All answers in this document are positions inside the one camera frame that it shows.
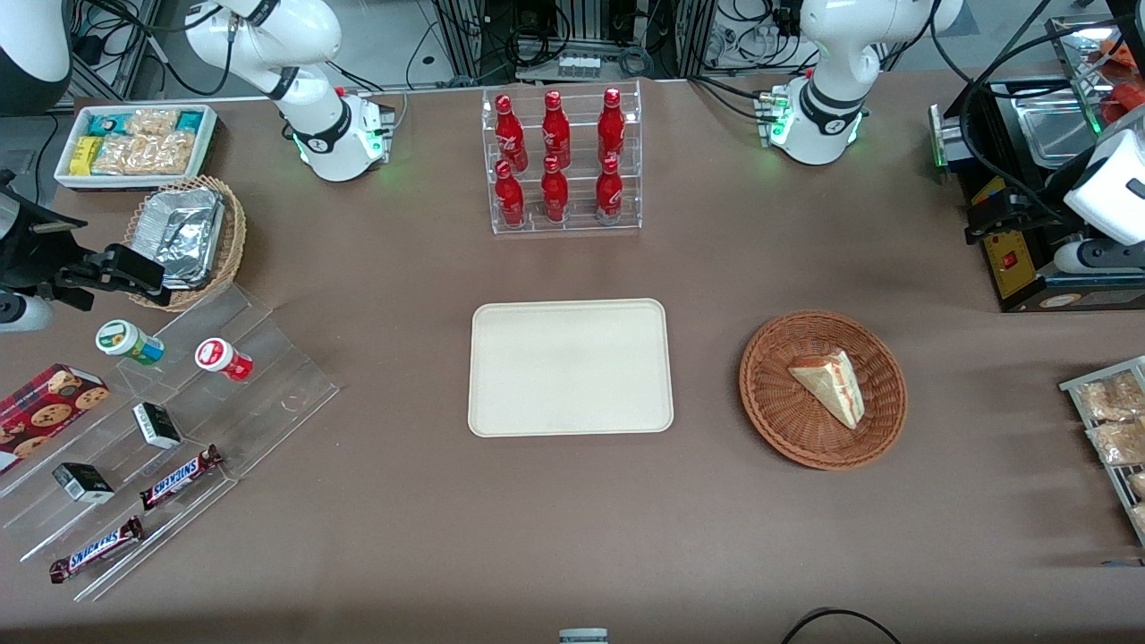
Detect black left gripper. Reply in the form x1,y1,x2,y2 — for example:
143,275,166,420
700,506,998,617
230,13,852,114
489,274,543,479
964,183,1079,245

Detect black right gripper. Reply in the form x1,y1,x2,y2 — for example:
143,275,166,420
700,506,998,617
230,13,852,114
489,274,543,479
4,192,172,308

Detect triangle sandwich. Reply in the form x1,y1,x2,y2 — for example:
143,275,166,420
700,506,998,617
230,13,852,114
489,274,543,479
787,350,866,430

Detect light tan wicker basket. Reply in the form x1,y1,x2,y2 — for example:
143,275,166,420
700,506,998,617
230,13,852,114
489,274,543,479
123,174,248,312

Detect brown round wicker basket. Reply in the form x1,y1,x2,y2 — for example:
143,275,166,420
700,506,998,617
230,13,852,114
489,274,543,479
739,310,908,471

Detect cream rectangular plastic tray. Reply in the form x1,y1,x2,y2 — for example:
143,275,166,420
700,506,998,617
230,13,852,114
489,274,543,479
468,299,674,438

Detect aluminium foil container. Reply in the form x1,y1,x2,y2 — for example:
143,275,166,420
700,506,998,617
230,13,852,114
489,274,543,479
134,186,226,292

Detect green lid snack cup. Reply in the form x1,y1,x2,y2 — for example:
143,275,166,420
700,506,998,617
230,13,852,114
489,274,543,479
96,319,165,367

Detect black counter appliance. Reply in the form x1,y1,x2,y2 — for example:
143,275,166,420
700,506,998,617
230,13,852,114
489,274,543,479
929,76,1145,314

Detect white snack bin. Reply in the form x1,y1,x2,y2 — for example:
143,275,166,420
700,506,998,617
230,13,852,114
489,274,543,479
54,104,220,191

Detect red lid snack cup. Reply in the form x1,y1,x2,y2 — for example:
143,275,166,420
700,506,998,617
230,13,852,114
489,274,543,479
195,337,254,383

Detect silver metal pan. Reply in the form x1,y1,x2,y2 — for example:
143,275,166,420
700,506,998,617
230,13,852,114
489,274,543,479
1011,88,1099,168

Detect clear bag of crackers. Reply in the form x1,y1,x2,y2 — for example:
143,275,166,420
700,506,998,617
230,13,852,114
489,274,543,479
125,108,181,138
92,134,149,176
143,131,199,174

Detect small black carton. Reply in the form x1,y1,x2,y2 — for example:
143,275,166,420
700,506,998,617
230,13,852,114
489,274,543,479
132,402,182,450
52,462,115,504

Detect red cookie box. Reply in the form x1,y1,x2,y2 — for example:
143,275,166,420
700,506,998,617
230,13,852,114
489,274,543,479
0,362,110,475

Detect clear acrylic stepped stand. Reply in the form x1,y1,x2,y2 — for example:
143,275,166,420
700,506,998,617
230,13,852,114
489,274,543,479
0,284,341,602

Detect Snickers chocolate bar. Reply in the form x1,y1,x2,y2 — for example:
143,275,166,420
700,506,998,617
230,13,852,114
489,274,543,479
49,516,146,584
139,445,225,512

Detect red cola bottle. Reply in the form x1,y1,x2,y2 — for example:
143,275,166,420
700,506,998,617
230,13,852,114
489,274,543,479
540,156,571,224
595,155,625,223
495,160,527,227
541,90,573,169
495,94,528,173
597,88,627,165

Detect clear acrylic bottle rack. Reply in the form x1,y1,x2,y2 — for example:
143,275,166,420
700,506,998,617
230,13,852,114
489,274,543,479
481,80,643,236

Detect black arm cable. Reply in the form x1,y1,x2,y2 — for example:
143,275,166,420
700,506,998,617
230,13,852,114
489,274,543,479
930,0,1145,193

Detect grey wire rack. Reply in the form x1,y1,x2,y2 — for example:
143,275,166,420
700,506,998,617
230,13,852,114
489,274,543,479
1059,356,1145,547

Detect black looped cable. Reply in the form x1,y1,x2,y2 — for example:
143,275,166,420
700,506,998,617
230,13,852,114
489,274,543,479
781,608,904,644

